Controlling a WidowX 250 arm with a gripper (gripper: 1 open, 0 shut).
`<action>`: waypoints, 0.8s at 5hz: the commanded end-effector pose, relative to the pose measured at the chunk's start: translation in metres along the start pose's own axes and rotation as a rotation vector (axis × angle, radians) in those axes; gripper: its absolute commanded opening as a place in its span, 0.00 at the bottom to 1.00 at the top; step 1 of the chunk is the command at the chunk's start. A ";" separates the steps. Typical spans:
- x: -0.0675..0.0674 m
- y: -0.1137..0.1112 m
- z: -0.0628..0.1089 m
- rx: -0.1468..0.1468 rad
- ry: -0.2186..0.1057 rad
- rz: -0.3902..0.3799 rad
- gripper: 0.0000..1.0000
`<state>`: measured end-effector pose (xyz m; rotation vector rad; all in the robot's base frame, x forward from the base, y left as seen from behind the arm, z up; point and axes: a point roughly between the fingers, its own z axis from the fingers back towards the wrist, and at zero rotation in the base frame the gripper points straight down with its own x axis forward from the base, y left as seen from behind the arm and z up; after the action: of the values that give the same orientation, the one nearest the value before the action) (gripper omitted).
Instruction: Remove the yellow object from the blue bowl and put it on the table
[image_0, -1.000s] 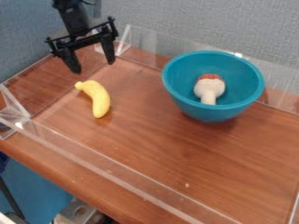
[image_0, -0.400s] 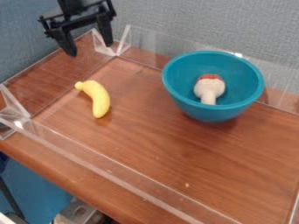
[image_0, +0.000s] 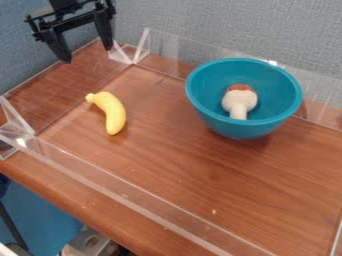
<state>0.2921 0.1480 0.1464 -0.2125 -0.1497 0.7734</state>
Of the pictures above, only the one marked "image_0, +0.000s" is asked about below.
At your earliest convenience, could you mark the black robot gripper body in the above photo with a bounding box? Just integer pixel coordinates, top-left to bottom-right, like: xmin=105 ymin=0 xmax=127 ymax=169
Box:
xmin=24 ymin=0 xmax=116 ymax=41

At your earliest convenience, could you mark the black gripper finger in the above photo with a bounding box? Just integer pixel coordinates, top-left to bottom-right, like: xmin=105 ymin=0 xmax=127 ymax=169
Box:
xmin=93 ymin=12 xmax=113 ymax=50
xmin=42 ymin=30 xmax=72 ymax=63

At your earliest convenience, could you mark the yellow toy banana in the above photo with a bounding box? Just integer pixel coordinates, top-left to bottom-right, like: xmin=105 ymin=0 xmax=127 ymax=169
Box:
xmin=85 ymin=92 xmax=127 ymax=135

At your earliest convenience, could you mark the blue plastic bowl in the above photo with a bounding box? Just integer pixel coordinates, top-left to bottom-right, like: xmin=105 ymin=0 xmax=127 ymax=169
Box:
xmin=185 ymin=58 xmax=303 ymax=139

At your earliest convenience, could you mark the clear acrylic table barrier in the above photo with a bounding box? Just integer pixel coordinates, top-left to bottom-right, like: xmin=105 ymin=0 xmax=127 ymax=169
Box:
xmin=0 ymin=29 xmax=342 ymax=256

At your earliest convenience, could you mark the white red toy mushroom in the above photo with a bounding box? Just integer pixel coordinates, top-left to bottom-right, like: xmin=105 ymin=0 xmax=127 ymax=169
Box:
xmin=221 ymin=84 xmax=258 ymax=120

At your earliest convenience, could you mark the grey metal bracket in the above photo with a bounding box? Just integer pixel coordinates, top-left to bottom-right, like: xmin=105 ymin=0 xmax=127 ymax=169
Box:
xmin=60 ymin=226 xmax=119 ymax=256

